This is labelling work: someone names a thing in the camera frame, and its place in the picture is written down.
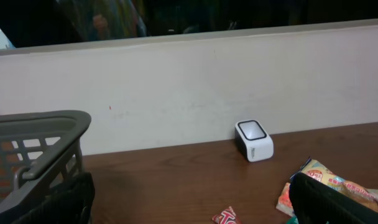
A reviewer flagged white barcode scanner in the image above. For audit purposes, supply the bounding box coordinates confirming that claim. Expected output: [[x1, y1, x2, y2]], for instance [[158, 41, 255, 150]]
[[234, 119, 274, 162]]

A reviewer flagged blue mouthwash bottle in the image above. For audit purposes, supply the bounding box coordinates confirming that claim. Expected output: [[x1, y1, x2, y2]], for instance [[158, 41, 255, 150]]
[[286, 216, 298, 224]]

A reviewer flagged red chocolate bar wrapper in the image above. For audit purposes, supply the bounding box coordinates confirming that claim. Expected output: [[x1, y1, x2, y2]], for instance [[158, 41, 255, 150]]
[[212, 206, 241, 224]]

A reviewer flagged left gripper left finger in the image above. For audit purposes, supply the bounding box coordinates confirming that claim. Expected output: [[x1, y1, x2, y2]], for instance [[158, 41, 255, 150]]
[[12, 172, 95, 224]]

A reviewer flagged orange tissue pack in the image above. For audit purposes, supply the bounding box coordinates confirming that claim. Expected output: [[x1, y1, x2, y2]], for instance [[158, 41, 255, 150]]
[[276, 182, 295, 217]]

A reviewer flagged grey plastic shopping basket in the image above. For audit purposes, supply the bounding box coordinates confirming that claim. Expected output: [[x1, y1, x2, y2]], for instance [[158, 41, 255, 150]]
[[0, 110, 91, 223]]

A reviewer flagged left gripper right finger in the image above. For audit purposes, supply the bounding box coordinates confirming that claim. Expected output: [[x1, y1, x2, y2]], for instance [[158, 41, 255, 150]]
[[289, 173, 378, 224]]

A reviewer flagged yellow snack bag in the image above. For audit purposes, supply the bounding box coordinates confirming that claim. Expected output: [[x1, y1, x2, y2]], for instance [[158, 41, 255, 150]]
[[298, 157, 378, 213]]

